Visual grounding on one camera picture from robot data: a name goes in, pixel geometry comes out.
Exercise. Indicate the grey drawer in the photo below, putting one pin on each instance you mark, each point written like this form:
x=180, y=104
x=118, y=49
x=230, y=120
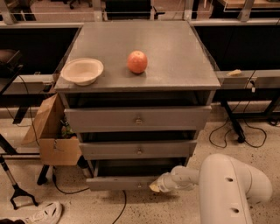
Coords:
x=84, y=120
x=129, y=174
x=137, y=150

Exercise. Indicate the white sneaker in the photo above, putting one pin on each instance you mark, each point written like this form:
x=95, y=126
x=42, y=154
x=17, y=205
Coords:
x=49, y=215

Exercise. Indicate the yellow foam piece on rail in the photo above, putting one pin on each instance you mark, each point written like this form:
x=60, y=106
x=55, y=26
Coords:
x=234, y=72

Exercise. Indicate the grey drawer cabinet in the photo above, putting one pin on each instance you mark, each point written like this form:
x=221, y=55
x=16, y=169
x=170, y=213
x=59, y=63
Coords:
x=178, y=74

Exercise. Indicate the grey top drawer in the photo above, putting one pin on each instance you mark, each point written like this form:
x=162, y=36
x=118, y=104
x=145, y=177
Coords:
x=84, y=120

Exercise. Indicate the grey metal rail left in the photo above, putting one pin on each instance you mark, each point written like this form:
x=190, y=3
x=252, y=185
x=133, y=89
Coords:
x=33, y=84

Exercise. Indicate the grey bottom drawer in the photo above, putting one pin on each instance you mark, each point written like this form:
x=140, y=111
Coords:
x=129, y=174

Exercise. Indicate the black grabber tool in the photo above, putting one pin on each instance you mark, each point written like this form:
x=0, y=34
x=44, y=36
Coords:
x=18, y=192

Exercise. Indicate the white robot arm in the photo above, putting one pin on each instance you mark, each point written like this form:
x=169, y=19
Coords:
x=227, y=187

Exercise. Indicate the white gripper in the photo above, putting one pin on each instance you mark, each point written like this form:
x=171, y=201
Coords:
x=166, y=180

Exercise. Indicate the brown cardboard box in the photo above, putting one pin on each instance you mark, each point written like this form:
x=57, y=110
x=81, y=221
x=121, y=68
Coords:
x=46, y=130

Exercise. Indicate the white paper bowl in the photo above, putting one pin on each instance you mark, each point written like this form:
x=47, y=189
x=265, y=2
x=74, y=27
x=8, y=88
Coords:
x=82, y=72

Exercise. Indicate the grey metal rail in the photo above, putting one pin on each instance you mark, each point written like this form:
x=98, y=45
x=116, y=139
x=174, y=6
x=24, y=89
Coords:
x=33, y=84
x=249, y=79

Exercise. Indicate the grey metal rail right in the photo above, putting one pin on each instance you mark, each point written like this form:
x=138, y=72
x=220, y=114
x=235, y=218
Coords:
x=249, y=79

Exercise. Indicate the grey middle drawer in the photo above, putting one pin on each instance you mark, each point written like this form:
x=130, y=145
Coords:
x=137, y=150

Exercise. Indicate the red apple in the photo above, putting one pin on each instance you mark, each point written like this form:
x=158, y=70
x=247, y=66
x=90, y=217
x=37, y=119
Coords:
x=137, y=62

